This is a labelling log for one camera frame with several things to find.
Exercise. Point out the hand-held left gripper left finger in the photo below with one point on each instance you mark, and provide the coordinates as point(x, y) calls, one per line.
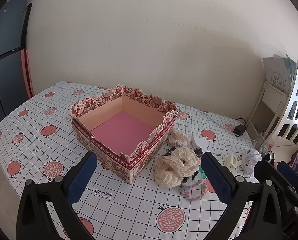
point(80, 180)

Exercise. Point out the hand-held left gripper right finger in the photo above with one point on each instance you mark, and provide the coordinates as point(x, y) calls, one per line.
point(217, 177)

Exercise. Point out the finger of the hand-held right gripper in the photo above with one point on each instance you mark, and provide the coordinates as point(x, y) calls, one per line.
point(265, 171)
point(289, 173)

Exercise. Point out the pale lilac fabric scrunchie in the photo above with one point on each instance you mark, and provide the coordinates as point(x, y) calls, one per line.
point(251, 160)

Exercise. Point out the cream hair claw clip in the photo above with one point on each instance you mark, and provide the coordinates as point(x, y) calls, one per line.
point(232, 162)

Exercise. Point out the black hair claw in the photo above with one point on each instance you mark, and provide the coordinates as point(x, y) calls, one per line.
point(195, 155)

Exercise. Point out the cream lace scrunchie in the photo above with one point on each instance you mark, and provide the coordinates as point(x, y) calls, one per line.
point(175, 167)

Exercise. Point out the floral pink cardboard box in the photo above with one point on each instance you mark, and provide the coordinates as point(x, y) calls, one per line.
point(124, 135)

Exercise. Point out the pomegranate print desktop tablecloth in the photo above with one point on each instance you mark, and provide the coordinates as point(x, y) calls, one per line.
point(38, 120)

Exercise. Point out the green hair clip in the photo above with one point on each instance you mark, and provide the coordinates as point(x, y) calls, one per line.
point(201, 172)

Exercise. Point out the clear glass mug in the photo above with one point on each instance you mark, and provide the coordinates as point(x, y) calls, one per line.
point(262, 142)

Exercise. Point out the black power adapter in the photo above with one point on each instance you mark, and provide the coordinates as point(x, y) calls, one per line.
point(239, 128)

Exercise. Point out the bag of cotton swabs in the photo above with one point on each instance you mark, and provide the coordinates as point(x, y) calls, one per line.
point(178, 138)

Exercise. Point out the white cutout book rack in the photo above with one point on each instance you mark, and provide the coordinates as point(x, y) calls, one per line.
point(295, 112)

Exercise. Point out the pale grey book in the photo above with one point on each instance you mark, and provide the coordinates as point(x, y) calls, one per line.
point(276, 77)

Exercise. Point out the pink chair back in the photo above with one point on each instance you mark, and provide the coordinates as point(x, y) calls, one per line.
point(27, 75)

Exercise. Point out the dark monitor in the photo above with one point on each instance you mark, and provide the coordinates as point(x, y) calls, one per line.
point(6, 55)

